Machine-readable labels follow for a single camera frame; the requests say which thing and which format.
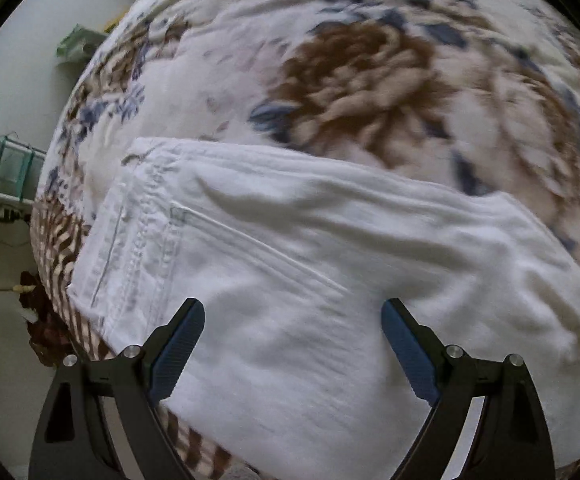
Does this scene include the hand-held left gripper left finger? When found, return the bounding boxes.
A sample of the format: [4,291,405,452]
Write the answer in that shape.
[28,297,205,480]

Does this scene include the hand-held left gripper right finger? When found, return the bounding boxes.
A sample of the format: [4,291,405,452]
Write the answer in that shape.
[381,298,556,480]

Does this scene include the white pants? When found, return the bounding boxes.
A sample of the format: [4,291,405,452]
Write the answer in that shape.
[67,136,580,480]

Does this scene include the dark red cloth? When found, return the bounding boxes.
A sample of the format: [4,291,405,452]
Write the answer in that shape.
[20,270,77,367]

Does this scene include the teal storage crate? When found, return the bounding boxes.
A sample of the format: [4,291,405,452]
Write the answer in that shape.
[0,135,48,201]

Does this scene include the floral printed blanket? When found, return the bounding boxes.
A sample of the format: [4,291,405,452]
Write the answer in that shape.
[29,0,580,480]

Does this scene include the green and white plastic bag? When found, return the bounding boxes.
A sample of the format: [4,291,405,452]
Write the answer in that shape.
[56,25,108,66]

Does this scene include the beige handled brush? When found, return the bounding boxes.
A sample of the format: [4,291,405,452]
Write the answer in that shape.
[0,281,37,302]

